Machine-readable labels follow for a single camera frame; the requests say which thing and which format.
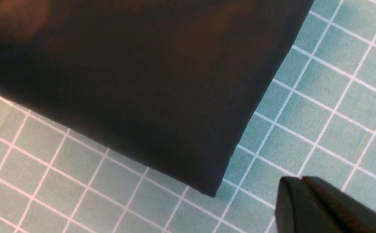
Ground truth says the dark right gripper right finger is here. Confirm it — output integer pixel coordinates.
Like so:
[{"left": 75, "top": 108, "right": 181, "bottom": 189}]
[{"left": 302, "top": 176, "right": 376, "bottom": 233}]

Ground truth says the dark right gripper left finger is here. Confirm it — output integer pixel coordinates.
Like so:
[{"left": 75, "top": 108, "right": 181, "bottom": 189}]
[{"left": 275, "top": 177, "right": 343, "bottom": 233}]

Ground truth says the dark gray long-sleeve shirt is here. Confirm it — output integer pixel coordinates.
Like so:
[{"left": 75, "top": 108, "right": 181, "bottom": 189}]
[{"left": 0, "top": 0, "right": 313, "bottom": 197}]

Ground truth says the green checkered table mat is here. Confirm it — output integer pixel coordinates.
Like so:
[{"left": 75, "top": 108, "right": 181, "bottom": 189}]
[{"left": 0, "top": 0, "right": 376, "bottom": 233}]

